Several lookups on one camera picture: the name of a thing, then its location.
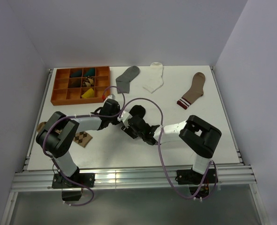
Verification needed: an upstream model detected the black sock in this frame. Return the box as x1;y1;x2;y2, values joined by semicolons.
129;105;146;119

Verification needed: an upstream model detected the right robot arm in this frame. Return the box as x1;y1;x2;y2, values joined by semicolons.
118;113;222;183

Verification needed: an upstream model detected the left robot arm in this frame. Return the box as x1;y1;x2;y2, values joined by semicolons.
36;99;120;187

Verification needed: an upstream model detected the yellow rolled sock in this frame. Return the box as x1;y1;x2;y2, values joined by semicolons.
81;88;95;99

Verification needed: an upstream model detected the grey sock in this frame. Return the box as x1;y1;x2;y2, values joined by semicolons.
116;66;140;94

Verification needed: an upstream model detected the brown argyle rolled sock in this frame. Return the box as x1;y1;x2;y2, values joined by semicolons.
82;77;95;87

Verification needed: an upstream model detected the orange compartment tray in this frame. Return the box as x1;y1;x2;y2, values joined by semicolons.
51;66;111;105

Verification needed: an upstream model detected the tan argyle sock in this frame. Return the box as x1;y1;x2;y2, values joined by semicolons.
36;122;93;148

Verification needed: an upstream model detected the dark brown rolled sock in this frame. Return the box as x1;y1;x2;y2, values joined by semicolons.
68;78;82;88

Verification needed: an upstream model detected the white sock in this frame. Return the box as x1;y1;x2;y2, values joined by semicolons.
142;62;164;93

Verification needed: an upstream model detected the tan sock maroon striped cuff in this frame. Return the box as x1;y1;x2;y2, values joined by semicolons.
177;72;206;110

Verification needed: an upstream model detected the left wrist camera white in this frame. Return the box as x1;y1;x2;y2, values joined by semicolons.
102;94;116;101

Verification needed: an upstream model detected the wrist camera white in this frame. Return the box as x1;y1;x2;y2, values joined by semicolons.
117;111;132;128
102;94;116;101

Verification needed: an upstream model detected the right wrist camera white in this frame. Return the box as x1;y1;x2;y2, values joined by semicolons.
117;111;132;128

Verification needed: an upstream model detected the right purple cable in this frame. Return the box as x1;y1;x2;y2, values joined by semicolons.
121;97;218;200

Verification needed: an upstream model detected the purple cable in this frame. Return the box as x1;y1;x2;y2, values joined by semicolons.
121;97;218;200
41;85;126;207

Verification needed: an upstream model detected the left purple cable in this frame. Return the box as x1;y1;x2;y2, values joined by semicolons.
41;85;126;207

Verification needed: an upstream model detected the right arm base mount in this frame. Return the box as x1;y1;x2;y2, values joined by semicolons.
175;169;218;185

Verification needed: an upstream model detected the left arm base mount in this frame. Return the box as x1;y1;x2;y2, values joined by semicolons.
52;173;95;202

